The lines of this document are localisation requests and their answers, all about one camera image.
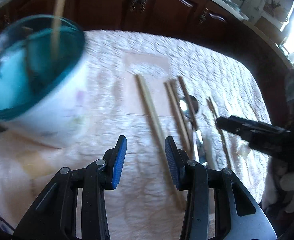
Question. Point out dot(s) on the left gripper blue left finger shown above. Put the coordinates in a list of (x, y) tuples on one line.
[(114, 158)]

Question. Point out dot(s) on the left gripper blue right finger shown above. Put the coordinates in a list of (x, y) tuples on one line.
[(176, 159)]

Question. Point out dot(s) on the light bamboo chopstick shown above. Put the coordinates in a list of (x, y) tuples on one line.
[(59, 12), (157, 131)]

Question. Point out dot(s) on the white gloved right hand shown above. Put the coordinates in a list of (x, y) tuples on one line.
[(279, 177)]

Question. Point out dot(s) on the tan bamboo chopstick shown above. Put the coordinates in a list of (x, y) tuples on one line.
[(175, 112)]

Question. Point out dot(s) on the dark brown chopstick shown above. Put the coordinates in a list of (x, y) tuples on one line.
[(189, 102)]

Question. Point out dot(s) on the metal spoon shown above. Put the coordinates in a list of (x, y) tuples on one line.
[(198, 147)]

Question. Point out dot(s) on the brown bamboo chopstick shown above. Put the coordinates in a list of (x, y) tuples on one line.
[(187, 138)]

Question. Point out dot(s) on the thin dark chopstick pair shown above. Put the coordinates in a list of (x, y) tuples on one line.
[(223, 140)]

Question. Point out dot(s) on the white quilted tablecloth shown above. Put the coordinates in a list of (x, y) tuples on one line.
[(141, 207)]

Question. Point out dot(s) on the white cup with teal rim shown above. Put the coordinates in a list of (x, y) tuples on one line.
[(43, 80)]

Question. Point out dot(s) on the dark wooden lower cabinets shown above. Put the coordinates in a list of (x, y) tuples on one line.
[(208, 23)]

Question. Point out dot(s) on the light bamboo chopstick in cup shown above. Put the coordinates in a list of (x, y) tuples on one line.
[(59, 12)]

